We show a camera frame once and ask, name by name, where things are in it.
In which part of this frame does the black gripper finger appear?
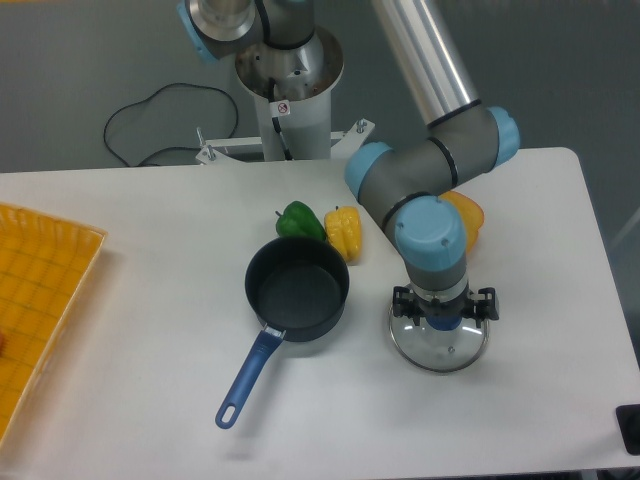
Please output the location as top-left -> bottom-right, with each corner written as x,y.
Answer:
462,287 -> 500,328
391,286 -> 423,325

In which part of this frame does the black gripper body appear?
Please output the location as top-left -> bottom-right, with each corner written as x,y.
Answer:
414,294 -> 470,325

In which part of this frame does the glass lid blue knob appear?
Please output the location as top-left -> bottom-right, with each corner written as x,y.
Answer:
388,307 -> 490,374

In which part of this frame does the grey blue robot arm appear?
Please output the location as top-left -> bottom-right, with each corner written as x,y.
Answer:
178,1 -> 520,329

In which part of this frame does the toy bread slice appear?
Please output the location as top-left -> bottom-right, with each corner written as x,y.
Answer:
439,191 -> 485,254

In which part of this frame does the yellow toy bell pepper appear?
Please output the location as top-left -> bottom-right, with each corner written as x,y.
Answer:
324,206 -> 363,263

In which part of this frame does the green toy bell pepper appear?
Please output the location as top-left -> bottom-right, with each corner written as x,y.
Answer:
275,201 -> 327,242

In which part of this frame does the black corner object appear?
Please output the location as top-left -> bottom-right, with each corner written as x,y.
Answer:
615,404 -> 640,456

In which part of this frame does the yellow plastic basket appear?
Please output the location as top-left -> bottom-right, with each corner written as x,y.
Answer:
1,203 -> 108,443

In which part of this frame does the dark saucepan blue handle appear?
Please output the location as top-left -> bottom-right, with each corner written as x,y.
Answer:
215,237 -> 350,429

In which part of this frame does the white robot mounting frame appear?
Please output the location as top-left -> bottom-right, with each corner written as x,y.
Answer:
196,26 -> 375,164

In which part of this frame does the black cable on floor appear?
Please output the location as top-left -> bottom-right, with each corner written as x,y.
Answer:
103,82 -> 240,168

